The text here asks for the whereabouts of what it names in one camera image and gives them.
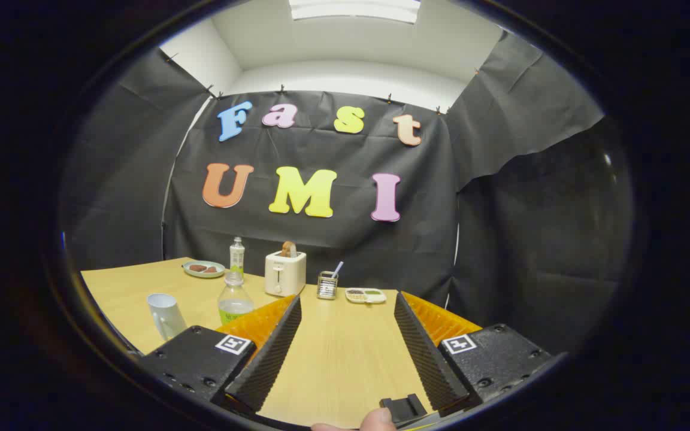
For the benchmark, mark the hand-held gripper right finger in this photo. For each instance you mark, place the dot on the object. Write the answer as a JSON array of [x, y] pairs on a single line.
[[426, 353]]

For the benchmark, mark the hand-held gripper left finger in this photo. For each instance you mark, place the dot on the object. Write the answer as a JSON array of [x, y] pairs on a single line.
[[270, 353]]

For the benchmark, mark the green label juice bottle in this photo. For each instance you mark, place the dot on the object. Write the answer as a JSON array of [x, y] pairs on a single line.
[[234, 302]]

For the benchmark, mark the white cup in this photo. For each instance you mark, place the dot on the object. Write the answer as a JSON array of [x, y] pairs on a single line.
[[165, 314]]

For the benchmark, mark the capped clear bottle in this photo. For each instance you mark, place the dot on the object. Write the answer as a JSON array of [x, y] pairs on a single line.
[[237, 254]]

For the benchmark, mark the wooden table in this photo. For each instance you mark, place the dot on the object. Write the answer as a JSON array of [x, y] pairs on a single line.
[[345, 359]]

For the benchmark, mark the white toaster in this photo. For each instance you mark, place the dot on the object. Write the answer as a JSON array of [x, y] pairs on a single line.
[[284, 275]]

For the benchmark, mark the white sauce dish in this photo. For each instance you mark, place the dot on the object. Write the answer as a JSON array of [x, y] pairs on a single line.
[[365, 296]]

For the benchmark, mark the metal utensil holder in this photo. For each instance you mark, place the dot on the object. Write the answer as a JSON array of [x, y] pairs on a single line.
[[326, 287]]

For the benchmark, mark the pale green plate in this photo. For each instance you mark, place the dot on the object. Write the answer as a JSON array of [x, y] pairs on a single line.
[[201, 274]]

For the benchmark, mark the brown bread slice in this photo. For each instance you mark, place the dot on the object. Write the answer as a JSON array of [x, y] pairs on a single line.
[[288, 249]]

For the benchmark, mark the black backdrop cloth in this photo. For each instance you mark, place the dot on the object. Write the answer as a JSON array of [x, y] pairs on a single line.
[[297, 149]]

